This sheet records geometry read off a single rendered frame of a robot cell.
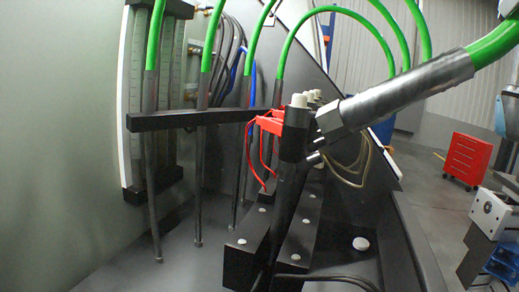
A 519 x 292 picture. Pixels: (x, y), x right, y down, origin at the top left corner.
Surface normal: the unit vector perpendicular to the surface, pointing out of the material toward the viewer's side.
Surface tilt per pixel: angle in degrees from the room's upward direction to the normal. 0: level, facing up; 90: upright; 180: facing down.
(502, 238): 90
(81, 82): 90
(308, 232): 0
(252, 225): 0
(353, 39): 90
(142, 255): 0
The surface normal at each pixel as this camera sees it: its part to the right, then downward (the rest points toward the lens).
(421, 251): 0.12, -0.95
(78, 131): 0.94, 0.20
